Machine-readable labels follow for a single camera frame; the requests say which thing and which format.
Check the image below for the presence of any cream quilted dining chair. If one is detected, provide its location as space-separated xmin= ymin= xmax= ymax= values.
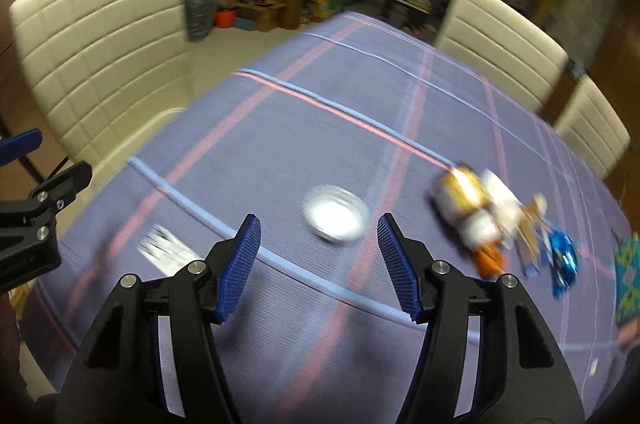
xmin=434 ymin=0 xmax=570 ymax=115
xmin=552 ymin=77 xmax=631 ymax=180
xmin=9 ymin=0 xmax=193 ymax=177

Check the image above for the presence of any clear plastic package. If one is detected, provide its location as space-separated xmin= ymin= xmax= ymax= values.
xmin=137 ymin=224 xmax=193 ymax=267

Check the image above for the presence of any red gold snack wrapper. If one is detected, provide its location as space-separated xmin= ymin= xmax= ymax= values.
xmin=432 ymin=164 xmax=493 ymax=225

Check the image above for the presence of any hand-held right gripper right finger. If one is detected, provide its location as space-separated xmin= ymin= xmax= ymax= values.
xmin=376 ymin=211 xmax=586 ymax=424

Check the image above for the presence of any blue plaid tablecloth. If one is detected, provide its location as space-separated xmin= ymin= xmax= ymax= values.
xmin=20 ymin=9 xmax=631 ymax=424

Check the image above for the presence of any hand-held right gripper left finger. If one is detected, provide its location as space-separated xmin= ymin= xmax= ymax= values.
xmin=52 ymin=213 xmax=263 ymax=424

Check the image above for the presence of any blue foil wrapper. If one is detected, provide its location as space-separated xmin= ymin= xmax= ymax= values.
xmin=545 ymin=229 xmax=581 ymax=297

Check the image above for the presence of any round clear lid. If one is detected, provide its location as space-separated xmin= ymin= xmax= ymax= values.
xmin=304 ymin=185 xmax=371 ymax=246

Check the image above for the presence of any white tissue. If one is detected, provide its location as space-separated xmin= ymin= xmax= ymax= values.
xmin=462 ymin=171 xmax=526 ymax=250

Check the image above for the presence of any brown blue wrapper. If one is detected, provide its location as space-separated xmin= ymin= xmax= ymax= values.
xmin=515 ymin=194 xmax=551 ymax=277

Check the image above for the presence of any colourful printed bag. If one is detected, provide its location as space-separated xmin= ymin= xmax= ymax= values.
xmin=306 ymin=0 xmax=346 ymax=22

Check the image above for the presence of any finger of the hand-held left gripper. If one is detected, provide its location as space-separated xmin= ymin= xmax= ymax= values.
xmin=0 ymin=161 xmax=93 ymax=255
xmin=0 ymin=128 xmax=43 ymax=167

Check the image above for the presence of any beaded tissue box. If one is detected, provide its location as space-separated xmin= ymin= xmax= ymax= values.
xmin=614 ymin=231 xmax=640 ymax=325

